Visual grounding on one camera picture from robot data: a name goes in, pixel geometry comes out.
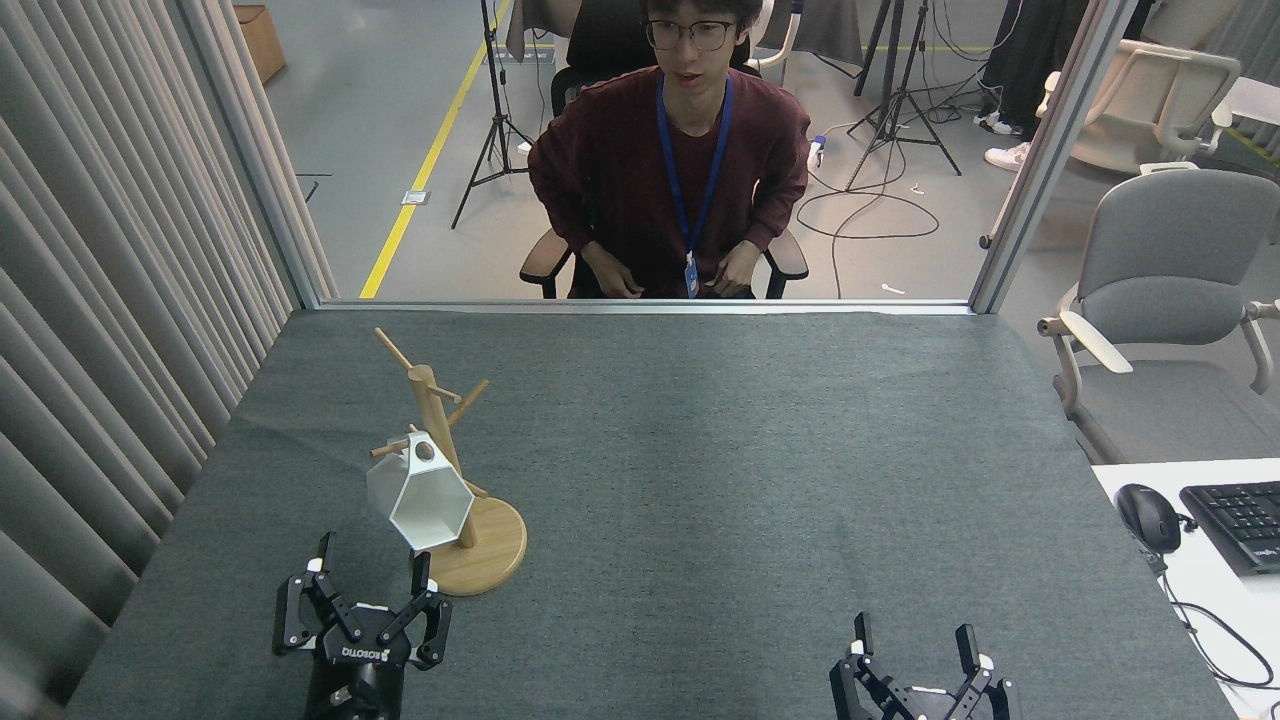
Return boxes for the standing person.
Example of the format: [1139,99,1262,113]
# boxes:
[985,0,1101,171]

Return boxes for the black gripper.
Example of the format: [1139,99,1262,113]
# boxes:
[829,612,1021,720]
[273,532,453,720]

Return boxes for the black computer mouse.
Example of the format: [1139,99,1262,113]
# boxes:
[1116,484,1184,554]

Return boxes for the white office chair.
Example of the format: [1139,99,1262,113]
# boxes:
[1035,38,1243,176]

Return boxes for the black keyboard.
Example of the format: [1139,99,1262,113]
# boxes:
[1180,481,1280,578]

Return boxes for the white hexagonal cup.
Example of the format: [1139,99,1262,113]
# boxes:
[365,431,475,552]

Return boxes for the black rimmed glasses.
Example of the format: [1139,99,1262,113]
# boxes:
[643,18,739,53]

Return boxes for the black mouse cable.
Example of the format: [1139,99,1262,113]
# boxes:
[1128,545,1280,691]

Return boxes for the wooden cup storage rack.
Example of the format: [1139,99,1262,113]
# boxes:
[370,327,528,597]

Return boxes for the black floor cable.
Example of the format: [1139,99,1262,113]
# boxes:
[795,100,941,299]

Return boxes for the black office chair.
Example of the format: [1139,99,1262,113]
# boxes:
[520,0,809,299]

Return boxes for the person's right hand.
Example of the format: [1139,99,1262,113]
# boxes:
[580,243,646,299]

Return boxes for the brown cardboard box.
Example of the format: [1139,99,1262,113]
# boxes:
[234,5,287,84]

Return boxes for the black tripod stand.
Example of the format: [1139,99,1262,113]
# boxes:
[845,0,963,191]
[451,0,541,231]

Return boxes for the beige pleated curtain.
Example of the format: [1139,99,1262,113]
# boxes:
[0,0,301,706]

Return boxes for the blue lanyard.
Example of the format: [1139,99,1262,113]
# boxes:
[656,72,734,299]

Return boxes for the grey office chair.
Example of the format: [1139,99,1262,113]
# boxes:
[1037,168,1280,466]

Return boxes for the grey felt table cover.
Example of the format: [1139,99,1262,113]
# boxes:
[65,308,1236,720]

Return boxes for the person's left hand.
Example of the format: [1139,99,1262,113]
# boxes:
[710,240,766,298]

